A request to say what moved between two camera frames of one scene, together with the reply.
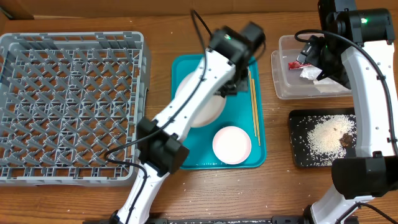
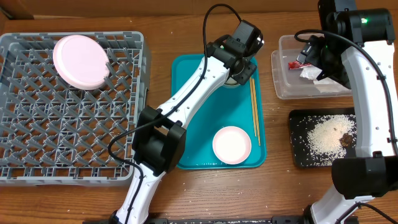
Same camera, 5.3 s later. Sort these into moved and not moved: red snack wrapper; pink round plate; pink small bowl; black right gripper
Moved: pink round plate
Not moved: red snack wrapper; black right gripper; pink small bowl
